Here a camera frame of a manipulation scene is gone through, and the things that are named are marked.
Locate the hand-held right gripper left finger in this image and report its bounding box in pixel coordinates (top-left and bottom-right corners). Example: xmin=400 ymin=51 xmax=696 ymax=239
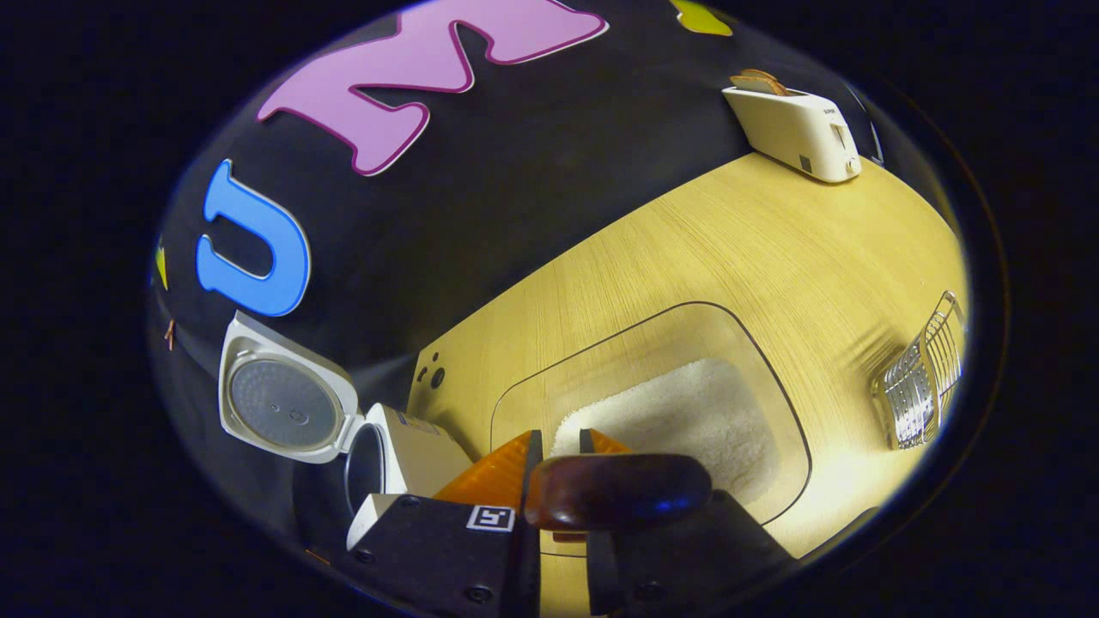
xmin=350 ymin=429 xmax=543 ymax=618

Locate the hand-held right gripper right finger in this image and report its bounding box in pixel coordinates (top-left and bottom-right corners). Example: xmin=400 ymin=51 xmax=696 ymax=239
xmin=580 ymin=427 xmax=795 ymax=617

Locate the brown wooden spoon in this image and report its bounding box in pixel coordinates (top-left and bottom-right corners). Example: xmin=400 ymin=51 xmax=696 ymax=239
xmin=524 ymin=453 xmax=713 ymax=543

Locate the white rice cooker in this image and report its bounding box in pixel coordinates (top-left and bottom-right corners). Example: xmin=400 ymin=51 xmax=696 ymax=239
xmin=217 ymin=311 xmax=473 ymax=550

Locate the white rice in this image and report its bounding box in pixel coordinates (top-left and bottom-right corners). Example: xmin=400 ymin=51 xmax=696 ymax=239
xmin=549 ymin=358 xmax=778 ymax=506

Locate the metal wire chopstick holder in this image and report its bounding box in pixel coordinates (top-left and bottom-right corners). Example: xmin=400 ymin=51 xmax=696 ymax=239
xmin=871 ymin=290 xmax=968 ymax=451

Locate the clear plastic container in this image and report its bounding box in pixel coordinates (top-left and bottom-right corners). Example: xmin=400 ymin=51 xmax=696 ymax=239
xmin=489 ymin=300 xmax=812 ymax=559

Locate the black backdrop cloth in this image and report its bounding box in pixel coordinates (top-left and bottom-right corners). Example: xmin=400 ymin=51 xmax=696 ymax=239
xmin=150 ymin=0 xmax=885 ymax=550

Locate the white toaster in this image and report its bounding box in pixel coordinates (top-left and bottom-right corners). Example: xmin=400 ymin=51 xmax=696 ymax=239
xmin=721 ymin=86 xmax=863 ymax=184

